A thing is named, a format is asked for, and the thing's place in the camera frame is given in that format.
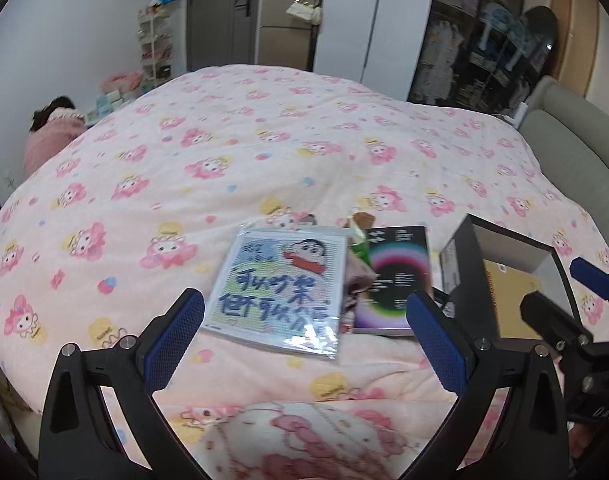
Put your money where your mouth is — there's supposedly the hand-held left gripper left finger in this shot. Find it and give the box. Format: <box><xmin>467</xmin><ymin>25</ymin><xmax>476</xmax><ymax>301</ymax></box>
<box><xmin>38</xmin><ymin>287</ymin><xmax>211</xmax><ymax>480</ymax></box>

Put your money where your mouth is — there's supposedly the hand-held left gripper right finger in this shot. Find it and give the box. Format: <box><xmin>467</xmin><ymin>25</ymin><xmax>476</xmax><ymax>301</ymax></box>
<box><xmin>403</xmin><ymin>290</ymin><xmax>571</xmax><ymax>480</ymax></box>

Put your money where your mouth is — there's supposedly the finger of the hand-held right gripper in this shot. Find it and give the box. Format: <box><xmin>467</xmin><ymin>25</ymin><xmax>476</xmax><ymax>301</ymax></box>
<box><xmin>521</xmin><ymin>291</ymin><xmax>595</xmax><ymax>361</ymax></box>
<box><xmin>570</xmin><ymin>257</ymin><xmax>609</xmax><ymax>311</ymax></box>

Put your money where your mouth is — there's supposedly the black cardboard box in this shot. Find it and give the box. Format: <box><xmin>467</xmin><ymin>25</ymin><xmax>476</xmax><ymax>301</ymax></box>
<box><xmin>437</xmin><ymin>214</ymin><xmax>582</xmax><ymax>343</ymax></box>

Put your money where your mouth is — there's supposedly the black booklet with rainbow ring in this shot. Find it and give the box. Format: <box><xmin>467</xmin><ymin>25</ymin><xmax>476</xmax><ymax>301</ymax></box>
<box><xmin>351</xmin><ymin>226</ymin><xmax>435</xmax><ymax>336</ymax></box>

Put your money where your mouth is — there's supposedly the person's right hand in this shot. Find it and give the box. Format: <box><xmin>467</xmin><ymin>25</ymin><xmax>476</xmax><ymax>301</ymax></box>
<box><xmin>568</xmin><ymin>422</ymin><xmax>605</xmax><ymax>461</ymax></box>

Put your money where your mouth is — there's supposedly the yellow flat packet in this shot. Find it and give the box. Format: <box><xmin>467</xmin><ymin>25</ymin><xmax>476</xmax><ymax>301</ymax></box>
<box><xmin>481</xmin><ymin>259</ymin><xmax>545</xmax><ymax>341</ymax></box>

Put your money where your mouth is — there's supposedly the green and brown toy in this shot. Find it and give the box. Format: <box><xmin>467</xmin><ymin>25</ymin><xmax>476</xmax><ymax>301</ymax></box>
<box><xmin>347</xmin><ymin>212</ymin><xmax>380</xmax><ymax>267</ymax></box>

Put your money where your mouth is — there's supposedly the beige padded headboard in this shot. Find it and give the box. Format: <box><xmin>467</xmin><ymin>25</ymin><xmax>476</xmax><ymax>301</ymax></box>
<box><xmin>518</xmin><ymin>76</ymin><xmax>609</xmax><ymax>261</ymax></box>

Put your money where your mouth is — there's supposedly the pink cartoon fleece blanket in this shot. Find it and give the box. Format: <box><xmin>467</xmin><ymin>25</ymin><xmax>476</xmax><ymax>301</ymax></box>
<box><xmin>162</xmin><ymin>400</ymin><xmax>465</xmax><ymax>480</ymax></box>

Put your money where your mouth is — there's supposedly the pink printed blanket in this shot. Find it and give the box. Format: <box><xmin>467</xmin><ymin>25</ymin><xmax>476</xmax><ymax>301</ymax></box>
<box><xmin>0</xmin><ymin>62</ymin><xmax>609</xmax><ymax>480</ymax></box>

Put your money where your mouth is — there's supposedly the black oval mirror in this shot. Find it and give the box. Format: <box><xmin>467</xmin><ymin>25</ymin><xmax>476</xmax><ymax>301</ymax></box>
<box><xmin>504</xmin><ymin>6</ymin><xmax>559</xmax><ymax>111</ymax></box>

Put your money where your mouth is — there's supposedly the stack of teal boxes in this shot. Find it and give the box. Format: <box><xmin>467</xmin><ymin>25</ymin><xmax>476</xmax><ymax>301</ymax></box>
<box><xmin>84</xmin><ymin>91</ymin><xmax>135</xmax><ymax>123</ymax></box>

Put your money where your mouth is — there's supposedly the pink round cushion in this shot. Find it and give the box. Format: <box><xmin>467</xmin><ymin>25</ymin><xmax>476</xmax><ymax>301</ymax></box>
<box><xmin>102</xmin><ymin>71</ymin><xmax>145</xmax><ymax>96</ymax></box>

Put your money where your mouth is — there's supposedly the dark glass wardrobe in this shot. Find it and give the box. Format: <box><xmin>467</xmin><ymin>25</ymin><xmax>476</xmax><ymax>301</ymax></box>
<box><xmin>407</xmin><ymin>0</ymin><xmax>527</xmax><ymax>111</ymax></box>

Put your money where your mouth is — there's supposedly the white shelf rack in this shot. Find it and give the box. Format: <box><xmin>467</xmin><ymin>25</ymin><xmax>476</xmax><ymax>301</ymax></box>
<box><xmin>137</xmin><ymin>2</ymin><xmax>175</xmax><ymax>93</ymax></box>

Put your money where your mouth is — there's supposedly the beige tall cabinet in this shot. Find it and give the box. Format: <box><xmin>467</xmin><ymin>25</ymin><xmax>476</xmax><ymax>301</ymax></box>
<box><xmin>257</xmin><ymin>0</ymin><xmax>320</xmax><ymax>71</ymax></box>

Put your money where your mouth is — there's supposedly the grey door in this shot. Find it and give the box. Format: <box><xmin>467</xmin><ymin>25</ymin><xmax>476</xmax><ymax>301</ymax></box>
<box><xmin>187</xmin><ymin>0</ymin><xmax>265</xmax><ymax>73</ymax></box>

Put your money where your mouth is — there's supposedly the white wardrobe door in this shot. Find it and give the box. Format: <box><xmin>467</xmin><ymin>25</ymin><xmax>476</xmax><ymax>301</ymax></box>
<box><xmin>311</xmin><ymin>0</ymin><xmax>437</xmax><ymax>98</ymax></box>

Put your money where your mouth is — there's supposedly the cream handbag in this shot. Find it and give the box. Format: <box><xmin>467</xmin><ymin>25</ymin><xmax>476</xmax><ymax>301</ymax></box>
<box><xmin>286</xmin><ymin>0</ymin><xmax>322</xmax><ymax>26</ymax></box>

